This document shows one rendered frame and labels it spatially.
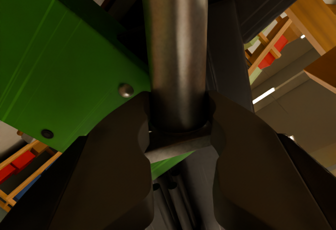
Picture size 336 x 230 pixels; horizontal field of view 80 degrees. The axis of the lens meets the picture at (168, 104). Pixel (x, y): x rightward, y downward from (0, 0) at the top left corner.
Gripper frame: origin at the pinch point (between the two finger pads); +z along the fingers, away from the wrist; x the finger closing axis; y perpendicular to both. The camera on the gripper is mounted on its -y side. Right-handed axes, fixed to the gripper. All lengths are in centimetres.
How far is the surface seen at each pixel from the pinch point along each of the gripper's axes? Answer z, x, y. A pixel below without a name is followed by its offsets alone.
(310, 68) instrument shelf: 45, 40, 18
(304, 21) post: 69, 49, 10
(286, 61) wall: 773, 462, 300
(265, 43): 294, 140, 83
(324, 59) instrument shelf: 45, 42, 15
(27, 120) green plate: 2.6, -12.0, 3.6
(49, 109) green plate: 2.6, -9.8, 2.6
